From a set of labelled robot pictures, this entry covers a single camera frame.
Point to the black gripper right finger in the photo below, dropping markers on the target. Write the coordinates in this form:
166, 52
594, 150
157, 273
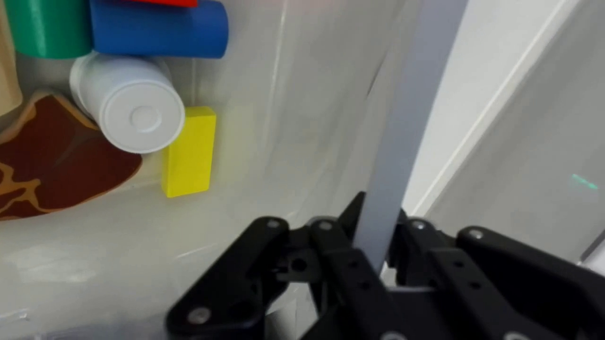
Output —
492, 284

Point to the clear plastic toy bin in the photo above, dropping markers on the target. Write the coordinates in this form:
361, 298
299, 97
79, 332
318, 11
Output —
284, 126

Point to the blue toy cylinder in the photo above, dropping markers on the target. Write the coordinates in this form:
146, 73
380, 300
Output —
157, 29

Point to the translucent white plastic lid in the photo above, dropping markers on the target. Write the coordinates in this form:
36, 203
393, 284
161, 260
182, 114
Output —
408, 126

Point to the green toy cylinder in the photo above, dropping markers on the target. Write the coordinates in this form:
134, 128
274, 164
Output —
47, 29

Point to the beige toy bread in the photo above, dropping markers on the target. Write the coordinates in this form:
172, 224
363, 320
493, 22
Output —
8, 69

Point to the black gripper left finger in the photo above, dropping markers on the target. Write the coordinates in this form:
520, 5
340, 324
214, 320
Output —
251, 277

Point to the brown toy steak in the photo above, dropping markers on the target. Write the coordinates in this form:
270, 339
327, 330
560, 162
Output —
62, 164

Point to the yellow toy block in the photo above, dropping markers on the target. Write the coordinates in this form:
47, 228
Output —
189, 154

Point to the white toy cylinder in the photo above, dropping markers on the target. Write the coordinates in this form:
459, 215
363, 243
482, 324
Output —
134, 111

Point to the red toy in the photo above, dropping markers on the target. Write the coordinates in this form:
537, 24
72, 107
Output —
164, 3

